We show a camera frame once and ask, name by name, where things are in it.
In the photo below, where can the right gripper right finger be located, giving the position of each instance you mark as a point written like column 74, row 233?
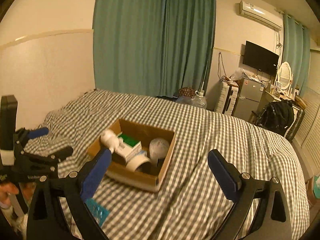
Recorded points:
column 228, row 177

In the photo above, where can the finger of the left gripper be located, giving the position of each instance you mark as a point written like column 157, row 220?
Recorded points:
column 51, row 159
column 22, row 136

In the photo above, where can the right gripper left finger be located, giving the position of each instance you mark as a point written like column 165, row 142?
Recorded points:
column 91, row 174

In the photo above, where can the blue blister pack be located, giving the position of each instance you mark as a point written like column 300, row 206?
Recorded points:
column 98, row 212

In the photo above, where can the brown tape roll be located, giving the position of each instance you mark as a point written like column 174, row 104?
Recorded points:
column 136, row 162

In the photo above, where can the green white medicine box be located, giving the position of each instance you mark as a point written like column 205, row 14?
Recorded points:
column 129, row 147

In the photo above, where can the clear plastic round container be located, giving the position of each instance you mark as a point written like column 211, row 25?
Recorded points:
column 158, row 149

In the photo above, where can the person's hand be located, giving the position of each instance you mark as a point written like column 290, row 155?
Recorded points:
column 10, row 188

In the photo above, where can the black bag on chair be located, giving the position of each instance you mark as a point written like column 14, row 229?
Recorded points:
column 276, row 116

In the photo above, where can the white louvered wardrobe door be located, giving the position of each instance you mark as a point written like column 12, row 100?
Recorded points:
column 307, row 137

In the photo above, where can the large clear water bottle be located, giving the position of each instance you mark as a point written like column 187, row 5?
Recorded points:
column 199, row 100

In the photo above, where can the white suitcase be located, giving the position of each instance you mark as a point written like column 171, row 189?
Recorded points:
column 227, row 98

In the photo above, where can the small grey refrigerator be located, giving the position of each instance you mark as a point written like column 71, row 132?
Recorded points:
column 248, row 98

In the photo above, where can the white oval vanity mirror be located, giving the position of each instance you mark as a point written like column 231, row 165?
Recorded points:
column 284, row 77

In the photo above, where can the green curtain behind bed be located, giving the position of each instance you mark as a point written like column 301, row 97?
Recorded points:
column 153, row 47

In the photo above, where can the green curtain by window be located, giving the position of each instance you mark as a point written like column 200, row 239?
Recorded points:
column 297, row 51

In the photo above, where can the white air conditioner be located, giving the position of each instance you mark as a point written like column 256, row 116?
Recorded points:
column 262, row 16

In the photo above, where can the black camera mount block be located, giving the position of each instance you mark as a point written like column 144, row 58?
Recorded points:
column 8, row 127

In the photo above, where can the wall mounted black television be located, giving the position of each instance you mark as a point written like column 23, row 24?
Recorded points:
column 260, row 58

